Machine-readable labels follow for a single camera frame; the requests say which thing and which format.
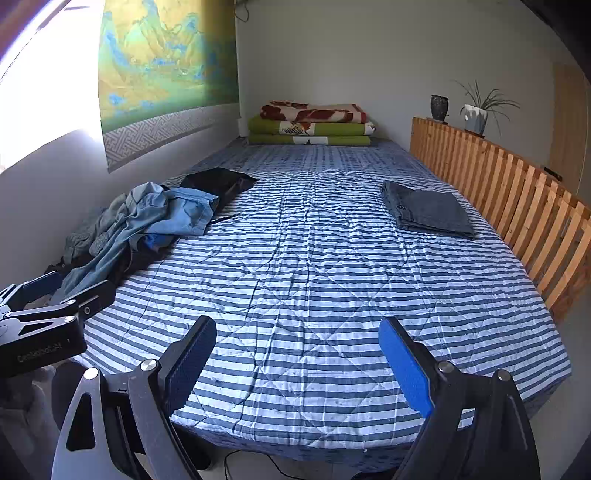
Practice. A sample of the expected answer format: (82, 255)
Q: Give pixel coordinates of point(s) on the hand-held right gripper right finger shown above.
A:
(406, 369)

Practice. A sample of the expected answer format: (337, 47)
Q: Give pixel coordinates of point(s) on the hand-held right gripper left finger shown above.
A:
(194, 364)

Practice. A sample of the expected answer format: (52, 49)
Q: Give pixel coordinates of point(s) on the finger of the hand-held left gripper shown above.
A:
(32, 290)
(92, 297)

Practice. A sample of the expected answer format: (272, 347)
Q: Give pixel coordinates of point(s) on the bright blue garment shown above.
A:
(154, 241)

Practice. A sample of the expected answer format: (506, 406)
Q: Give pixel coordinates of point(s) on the person's left hand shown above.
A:
(23, 406)

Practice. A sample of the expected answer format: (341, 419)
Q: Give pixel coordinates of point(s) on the dark cloth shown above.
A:
(136, 263)

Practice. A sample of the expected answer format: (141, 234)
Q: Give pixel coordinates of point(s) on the grey green garment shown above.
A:
(87, 235)

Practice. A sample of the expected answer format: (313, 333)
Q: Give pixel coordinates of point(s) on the pile of blue grey clothes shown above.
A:
(184, 212)

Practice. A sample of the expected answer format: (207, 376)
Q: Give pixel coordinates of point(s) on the blue striped bed quilt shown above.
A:
(300, 277)

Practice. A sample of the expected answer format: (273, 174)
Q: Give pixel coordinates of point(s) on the folded dark grey pants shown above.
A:
(429, 210)

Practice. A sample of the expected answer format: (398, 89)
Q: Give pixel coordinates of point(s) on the black garment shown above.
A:
(217, 182)

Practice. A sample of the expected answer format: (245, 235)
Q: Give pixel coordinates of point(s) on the small black object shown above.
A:
(553, 173)

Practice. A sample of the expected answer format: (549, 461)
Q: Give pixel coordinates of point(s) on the green red patterned pillow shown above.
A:
(272, 131)

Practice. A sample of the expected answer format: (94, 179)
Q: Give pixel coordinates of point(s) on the potted plant in white pot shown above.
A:
(475, 119)

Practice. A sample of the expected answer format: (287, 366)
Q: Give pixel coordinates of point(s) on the dark ceramic vase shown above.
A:
(439, 108)

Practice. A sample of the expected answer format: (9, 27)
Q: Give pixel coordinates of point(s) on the red white folded blanket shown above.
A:
(314, 112)

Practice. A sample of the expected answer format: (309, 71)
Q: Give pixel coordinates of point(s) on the wooden door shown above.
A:
(568, 129)

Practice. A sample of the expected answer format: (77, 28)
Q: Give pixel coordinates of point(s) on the wooden slatted bed rail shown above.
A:
(508, 198)

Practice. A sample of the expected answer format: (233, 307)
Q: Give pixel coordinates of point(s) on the landscape wall tapestry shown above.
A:
(161, 69)

